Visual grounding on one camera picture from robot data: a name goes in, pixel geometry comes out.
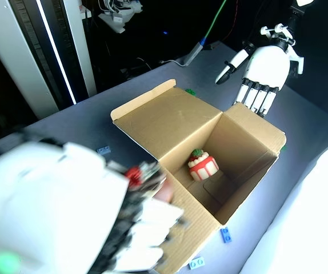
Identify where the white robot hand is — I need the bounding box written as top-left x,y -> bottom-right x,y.
0,134 -> 190,274
215,45 -> 292,118

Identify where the cardboard box with flaps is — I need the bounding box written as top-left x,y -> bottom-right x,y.
110,78 -> 287,274

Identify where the red white toy cake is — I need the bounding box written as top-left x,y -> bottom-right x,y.
187,148 -> 220,182

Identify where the grey table cloth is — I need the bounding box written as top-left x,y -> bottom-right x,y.
0,41 -> 328,274

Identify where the white sheet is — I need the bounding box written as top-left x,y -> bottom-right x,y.
238,136 -> 328,274

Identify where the heap of white plastic parts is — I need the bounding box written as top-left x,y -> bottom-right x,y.
98,0 -> 143,34

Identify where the white metal cabinet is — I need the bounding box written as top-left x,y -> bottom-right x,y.
0,0 -> 98,120

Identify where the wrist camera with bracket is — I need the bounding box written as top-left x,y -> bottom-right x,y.
285,47 -> 305,78

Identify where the thin red cable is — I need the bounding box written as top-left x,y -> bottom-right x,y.
222,0 -> 239,41

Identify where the green cable with blue plug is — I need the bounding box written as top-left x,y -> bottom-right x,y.
202,0 -> 228,43

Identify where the white cable adapter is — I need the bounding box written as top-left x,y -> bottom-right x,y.
183,41 -> 205,67

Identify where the thin white cable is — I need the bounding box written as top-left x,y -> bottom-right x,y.
159,59 -> 187,68

